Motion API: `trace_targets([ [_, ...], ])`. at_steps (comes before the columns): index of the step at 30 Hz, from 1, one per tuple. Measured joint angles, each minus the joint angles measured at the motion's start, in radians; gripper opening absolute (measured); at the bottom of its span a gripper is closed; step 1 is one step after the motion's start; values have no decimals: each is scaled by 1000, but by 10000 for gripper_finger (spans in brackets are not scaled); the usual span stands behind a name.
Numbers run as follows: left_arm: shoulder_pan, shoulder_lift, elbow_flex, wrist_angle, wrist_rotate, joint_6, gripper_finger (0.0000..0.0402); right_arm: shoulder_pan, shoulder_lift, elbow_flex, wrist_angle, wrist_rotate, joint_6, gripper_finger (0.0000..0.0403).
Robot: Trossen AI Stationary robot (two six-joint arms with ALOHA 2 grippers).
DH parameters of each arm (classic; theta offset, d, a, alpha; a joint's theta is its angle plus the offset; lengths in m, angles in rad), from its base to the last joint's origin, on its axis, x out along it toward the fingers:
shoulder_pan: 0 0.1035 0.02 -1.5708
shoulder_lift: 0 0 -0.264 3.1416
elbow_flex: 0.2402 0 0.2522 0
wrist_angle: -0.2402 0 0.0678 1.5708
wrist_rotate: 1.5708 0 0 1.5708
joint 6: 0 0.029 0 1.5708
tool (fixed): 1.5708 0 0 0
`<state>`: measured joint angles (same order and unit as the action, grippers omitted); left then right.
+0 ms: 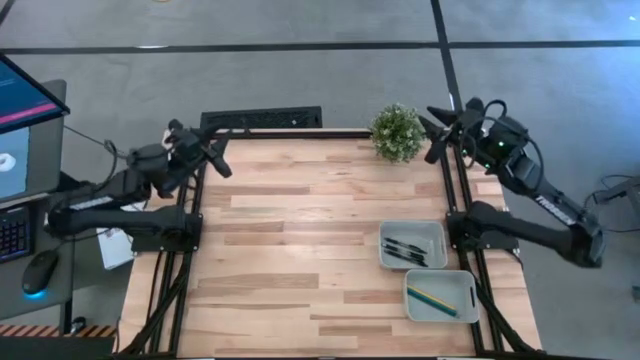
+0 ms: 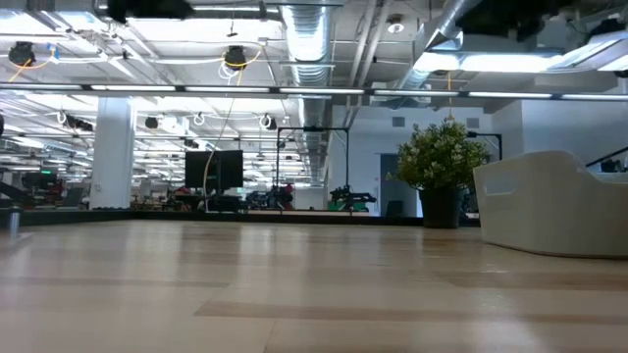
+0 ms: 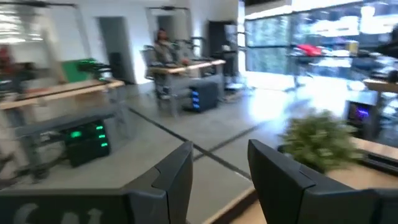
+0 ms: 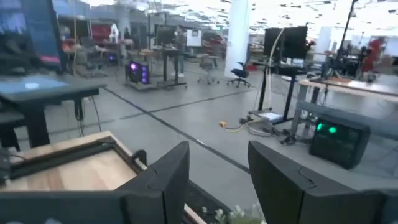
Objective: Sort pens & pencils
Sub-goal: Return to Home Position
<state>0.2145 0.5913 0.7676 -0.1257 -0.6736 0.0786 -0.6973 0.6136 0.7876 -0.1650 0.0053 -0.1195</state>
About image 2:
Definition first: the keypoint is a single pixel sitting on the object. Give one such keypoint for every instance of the black background robot arm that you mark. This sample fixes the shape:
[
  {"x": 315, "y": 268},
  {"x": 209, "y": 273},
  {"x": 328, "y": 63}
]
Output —
[{"x": 350, "y": 198}]

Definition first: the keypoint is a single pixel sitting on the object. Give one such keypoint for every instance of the rectangular ceiling light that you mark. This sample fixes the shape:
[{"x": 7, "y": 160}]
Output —
[{"x": 490, "y": 63}]

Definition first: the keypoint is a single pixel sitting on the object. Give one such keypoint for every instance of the black thin metal stand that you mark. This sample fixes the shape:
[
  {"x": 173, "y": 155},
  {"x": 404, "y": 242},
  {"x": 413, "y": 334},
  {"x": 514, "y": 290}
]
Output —
[{"x": 486, "y": 134}]

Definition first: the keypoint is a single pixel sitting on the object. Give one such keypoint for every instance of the white round ceiling sensor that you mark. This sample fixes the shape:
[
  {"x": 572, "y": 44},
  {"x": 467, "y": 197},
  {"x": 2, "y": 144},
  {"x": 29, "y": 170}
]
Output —
[{"x": 395, "y": 28}]

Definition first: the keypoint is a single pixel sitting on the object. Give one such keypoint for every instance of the white square column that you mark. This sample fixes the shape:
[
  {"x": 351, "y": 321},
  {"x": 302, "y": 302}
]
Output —
[{"x": 112, "y": 157}]

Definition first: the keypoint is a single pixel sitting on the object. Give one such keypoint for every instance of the potted green plant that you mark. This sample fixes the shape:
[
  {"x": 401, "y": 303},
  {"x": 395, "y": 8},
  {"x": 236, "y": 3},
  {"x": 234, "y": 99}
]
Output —
[{"x": 439, "y": 157}]

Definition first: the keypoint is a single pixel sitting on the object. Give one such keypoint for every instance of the black computer monitor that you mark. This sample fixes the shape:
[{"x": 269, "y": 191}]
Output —
[
  {"x": 230, "y": 169},
  {"x": 196, "y": 169}
]

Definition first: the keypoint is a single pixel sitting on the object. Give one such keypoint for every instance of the black background equipment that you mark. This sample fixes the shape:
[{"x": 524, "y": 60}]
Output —
[{"x": 612, "y": 166}]

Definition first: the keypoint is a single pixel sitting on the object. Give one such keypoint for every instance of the long linear ceiling light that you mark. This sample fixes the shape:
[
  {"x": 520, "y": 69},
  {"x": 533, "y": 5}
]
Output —
[{"x": 319, "y": 91}]

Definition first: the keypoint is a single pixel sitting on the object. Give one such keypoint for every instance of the green exit sign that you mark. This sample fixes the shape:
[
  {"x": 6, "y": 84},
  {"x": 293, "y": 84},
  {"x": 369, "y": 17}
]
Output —
[{"x": 48, "y": 171}]

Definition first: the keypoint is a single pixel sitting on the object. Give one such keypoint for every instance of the light grey plastic bin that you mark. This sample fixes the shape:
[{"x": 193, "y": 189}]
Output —
[{"x": 539, "y": 216}]

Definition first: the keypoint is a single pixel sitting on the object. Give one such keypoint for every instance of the red and black machine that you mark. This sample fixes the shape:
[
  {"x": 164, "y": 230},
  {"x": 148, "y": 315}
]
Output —
[{"x": 41, "y": 186}]

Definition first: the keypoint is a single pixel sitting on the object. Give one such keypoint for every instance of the dark blue door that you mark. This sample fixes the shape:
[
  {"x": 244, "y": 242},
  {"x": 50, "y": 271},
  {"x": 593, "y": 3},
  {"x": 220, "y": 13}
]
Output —
[{"x": 387, "y": 196}]

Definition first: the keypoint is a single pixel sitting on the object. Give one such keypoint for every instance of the black diagonal beam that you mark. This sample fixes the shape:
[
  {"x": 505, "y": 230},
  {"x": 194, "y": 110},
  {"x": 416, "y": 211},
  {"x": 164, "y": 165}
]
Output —
[{"x": 15, "y": 192}]

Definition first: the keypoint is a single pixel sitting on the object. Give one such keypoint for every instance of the silver ventilation duct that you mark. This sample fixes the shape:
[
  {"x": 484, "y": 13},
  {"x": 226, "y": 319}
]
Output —
[
  {"x": 306, "y": 34},
  {"x": 458, "y": 10}
]

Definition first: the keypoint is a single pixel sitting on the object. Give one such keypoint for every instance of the grey wall vent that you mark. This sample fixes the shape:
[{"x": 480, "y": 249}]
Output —
[
  {"x": 472, "y": 122},
  {"x": 398, "y": 121}
]

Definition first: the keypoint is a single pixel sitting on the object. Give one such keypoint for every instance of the black background station frame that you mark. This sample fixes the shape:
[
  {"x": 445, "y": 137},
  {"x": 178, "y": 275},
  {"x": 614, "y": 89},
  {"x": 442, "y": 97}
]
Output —
[{"x": 314, "y": 128}]

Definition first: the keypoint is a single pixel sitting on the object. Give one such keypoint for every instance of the black aluminium table frame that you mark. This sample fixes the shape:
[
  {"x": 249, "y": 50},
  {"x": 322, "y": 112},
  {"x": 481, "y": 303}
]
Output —
[{"x": 59, "y": 218}]

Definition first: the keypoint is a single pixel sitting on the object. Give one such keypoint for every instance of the grey metal post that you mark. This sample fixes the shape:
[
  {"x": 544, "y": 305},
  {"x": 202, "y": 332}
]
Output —
[{"x": 14, "y": 221}]

